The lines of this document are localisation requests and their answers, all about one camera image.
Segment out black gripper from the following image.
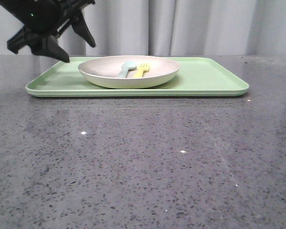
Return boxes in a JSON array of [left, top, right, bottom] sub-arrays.
[[0, 0, 96, 63]]

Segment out yellow plastic fork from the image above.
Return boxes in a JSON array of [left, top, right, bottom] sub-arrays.
[[133, 62, 150, 78]]

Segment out grey pleated curtain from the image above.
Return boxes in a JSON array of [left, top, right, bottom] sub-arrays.
[[0, 0, 286, 57]]

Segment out light blue plastic spoon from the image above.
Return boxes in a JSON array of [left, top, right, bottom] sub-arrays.
[[116, 61, 137, 78]]

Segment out light green plastic tray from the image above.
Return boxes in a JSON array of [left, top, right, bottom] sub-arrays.
[[26, 57, 249, 97]]

